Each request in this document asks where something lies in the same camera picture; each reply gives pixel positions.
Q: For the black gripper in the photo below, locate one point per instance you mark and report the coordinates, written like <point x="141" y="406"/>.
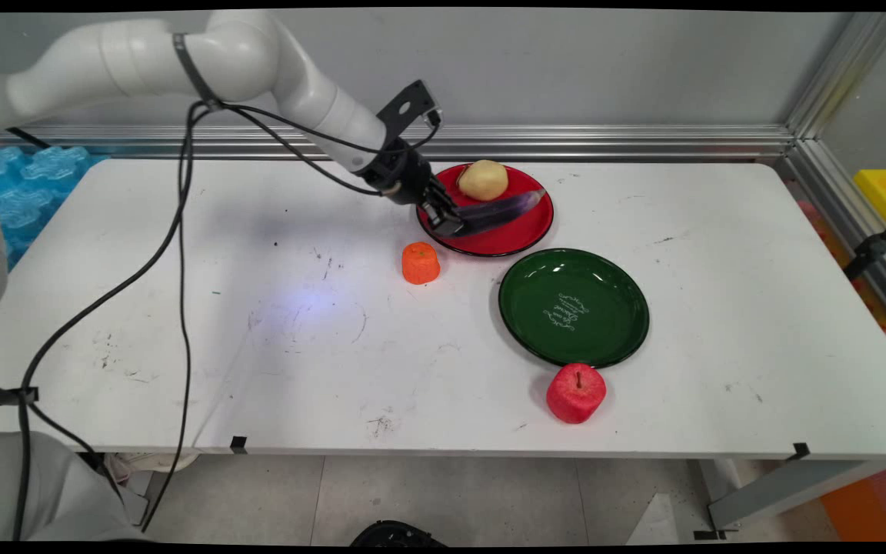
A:
<point x="404" y="175"/>

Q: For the purple eggplant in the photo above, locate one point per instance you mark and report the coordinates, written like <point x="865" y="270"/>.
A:
<point x="504" y="209"/>

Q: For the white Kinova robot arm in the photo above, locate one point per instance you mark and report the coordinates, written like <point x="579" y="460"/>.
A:
<point x="128" y="58"/>

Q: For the yellow potato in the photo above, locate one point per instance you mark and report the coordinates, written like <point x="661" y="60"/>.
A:
<point x="483" y="181"/>

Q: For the orange toy fruit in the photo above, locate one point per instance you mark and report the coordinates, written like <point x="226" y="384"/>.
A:
<point x="421" y="264"/>

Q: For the red round plate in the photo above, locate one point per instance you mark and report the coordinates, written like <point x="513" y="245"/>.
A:
<point x="524" y="227"/>

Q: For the green round plate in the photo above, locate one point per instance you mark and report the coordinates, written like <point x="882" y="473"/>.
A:
<point x="574" y="308"/>

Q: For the red toy apple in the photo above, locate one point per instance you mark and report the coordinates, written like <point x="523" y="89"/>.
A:
<point x="575" y="394"/>

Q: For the black tape marker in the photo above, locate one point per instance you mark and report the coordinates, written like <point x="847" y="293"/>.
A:
<point x="801" y="451"/>
<point x="238" y="444"/>

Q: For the black round object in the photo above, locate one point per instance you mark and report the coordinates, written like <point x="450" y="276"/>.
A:
<point x="397" y="534"/>

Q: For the white object under table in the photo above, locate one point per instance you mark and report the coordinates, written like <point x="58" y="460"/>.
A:
<point x="154" y="462"/>

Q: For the blue foam mat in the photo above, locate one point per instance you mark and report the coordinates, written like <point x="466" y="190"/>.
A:
<point x="24" y="192"/>

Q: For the grey table leg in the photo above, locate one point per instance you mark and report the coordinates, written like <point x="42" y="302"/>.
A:
<point x="781" y="492"/>

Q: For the orange box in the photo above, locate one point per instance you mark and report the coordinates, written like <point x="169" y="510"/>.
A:
<point x="870" y="504"/>

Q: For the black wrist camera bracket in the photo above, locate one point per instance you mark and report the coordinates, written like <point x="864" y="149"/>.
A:
<point x="408" y="108"/>

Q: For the horizontal aluminium frame rail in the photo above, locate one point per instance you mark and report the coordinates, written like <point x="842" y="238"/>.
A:
<point x="604" y="142"/>

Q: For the slanted aluminium side rail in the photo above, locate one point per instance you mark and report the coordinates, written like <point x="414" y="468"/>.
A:
<point x="851" y="211"/>

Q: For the upright aluminium frame post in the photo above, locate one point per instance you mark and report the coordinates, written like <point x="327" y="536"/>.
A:
<point x="843" y="73"/>

